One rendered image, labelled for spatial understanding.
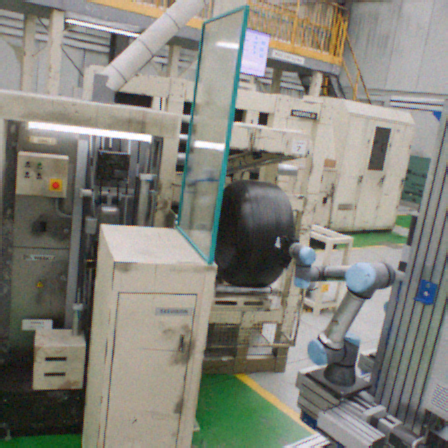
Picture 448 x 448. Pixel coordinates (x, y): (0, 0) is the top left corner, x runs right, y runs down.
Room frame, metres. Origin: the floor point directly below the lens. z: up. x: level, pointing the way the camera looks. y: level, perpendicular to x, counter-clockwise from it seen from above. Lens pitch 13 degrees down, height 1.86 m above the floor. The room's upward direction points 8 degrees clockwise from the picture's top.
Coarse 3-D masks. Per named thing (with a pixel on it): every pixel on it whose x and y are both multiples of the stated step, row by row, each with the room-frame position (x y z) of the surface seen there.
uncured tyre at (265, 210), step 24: (240, 192) 2.75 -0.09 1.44; (264, 192) 2.76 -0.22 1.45; (240, 216) 2.66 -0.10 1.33; (264, 216) 2.64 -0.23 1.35; (288, 216) 2.70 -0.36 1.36; (216, 240) 3.03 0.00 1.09; (240, 240) 2.62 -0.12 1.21; (264, 240) 2.61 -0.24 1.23; (216, 264) 2.90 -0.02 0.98; (240, 264) 2.62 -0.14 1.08; (264, 264) 2.63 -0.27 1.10
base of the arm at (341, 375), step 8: (328, 368) 2.20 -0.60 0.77; (336, 368) 2.17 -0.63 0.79; (344, 368) 2.16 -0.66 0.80; (352, 368) 2.17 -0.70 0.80; (328, 376) 2.17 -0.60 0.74; (336, 376) 2.15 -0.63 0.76; (344, 376) 2.15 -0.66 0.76; (352, 376) 2.16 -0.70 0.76; (336, 384) 2.14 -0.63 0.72; (344, 384) 2.14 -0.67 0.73; (352, 384) 2.16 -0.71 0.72
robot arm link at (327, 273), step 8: (320, 272) 2.35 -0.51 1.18; (328, 272) 2.32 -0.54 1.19; (336, 272) 2.28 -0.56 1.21; (344, 272) 2.24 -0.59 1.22; (392, 272) 2.03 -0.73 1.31; (320, 280) 2.36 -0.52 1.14; (328, 280) 2.33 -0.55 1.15; (336, 280) 2.29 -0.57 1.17; (344, 280) 2.25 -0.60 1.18; (392, 280) 2.03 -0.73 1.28
